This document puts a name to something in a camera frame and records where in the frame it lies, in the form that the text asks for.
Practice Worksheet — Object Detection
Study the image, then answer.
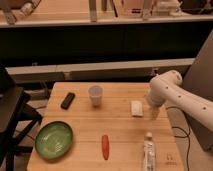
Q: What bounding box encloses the black side stand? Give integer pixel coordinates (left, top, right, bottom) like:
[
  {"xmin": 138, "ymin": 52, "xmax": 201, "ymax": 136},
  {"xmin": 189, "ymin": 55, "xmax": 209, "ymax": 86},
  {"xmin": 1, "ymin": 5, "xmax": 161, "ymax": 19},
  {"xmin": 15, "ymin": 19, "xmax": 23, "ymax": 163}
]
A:
[{"xmin": 0, "ymin": 64, "xmax": 42, "ymax": 171}]

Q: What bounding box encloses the grey metal rail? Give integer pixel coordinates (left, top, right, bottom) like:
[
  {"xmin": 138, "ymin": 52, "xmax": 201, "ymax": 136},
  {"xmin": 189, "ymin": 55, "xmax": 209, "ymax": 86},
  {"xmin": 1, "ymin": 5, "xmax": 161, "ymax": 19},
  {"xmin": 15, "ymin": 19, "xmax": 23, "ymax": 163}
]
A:
[{"xmin": 6, "ymin": 58, "xmax": 194, "ymax": 83}]

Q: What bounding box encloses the white sponge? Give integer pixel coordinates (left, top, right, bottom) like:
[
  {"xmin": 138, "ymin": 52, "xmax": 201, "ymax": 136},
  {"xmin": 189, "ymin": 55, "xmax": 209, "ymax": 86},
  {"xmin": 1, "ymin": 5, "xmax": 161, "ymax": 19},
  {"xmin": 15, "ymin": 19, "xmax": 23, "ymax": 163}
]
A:
[{"xmin": 131, "ymin": 101, "xmax": 143, "ymax": 117}]

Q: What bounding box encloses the white tube with cap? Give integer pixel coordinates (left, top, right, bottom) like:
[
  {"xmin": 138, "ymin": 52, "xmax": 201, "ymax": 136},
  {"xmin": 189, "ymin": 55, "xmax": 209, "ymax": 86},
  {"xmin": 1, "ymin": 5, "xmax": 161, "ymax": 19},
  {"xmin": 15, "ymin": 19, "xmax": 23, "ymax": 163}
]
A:
[{"xmin": 143, "ymin": 132, "xmax": 156, "ymax": 171}]

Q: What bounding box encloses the black rectangular remote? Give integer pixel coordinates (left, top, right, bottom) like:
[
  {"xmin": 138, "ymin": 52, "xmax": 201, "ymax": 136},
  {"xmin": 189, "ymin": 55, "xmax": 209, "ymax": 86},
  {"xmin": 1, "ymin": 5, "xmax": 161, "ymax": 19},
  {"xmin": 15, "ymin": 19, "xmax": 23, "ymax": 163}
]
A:
[{"xmin": 61, "ymin": 93, "xmax": 75, "ymax": 109}]

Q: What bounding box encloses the black cable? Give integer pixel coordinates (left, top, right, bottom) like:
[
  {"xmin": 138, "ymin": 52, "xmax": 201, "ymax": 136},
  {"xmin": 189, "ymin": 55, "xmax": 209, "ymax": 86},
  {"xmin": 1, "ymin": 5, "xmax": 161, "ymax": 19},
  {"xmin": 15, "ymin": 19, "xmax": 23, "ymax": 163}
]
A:
[{"xmin": 166, "ymin": 105, "xmax": 192, "ymax": 171}]

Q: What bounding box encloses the orange carrot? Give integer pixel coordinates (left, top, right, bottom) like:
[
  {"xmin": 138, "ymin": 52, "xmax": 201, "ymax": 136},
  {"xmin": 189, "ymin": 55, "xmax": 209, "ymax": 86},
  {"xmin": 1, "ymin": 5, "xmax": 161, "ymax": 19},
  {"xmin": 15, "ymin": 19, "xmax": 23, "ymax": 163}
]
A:
[{"xmin": 102, "ymin": 135, "xmax": 109, "ymax": 160}]

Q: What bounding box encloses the wooden back shelf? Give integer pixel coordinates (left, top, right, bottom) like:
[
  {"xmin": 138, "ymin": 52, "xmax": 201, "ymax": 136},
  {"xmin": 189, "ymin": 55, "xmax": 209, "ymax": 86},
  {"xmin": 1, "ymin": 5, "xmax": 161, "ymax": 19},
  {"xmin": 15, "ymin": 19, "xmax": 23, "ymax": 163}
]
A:
[{"xmin": 0, "ymin": 0, "xmax": 213, "ymax": 28}]

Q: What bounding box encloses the clear plastic cup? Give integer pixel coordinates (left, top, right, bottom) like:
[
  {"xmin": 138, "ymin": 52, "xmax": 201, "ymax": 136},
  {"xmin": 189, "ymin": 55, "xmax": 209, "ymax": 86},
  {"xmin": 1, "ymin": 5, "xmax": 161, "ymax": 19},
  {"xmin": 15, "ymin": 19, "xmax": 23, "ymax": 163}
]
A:
[{"xmin": 88, "ymin": 85, "xmax": 103, "ymax": 107}]

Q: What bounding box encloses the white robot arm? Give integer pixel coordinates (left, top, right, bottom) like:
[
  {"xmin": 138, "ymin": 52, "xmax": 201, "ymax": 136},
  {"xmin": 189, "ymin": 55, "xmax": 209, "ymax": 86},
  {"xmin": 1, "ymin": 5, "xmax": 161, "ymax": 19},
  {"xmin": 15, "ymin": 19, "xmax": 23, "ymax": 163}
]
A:
[{"xmin": 147, "ymin": 70, "xmax": 213, "ymax": 131}]

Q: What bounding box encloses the green ceramic bowl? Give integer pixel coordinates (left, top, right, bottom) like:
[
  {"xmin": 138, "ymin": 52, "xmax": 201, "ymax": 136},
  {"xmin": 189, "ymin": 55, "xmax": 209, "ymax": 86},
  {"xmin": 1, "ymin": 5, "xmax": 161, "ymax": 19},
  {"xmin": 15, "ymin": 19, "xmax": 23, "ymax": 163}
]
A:
[{"xmin": 35, "ymin": 121, "xmax": 73, "ymax": 160}]

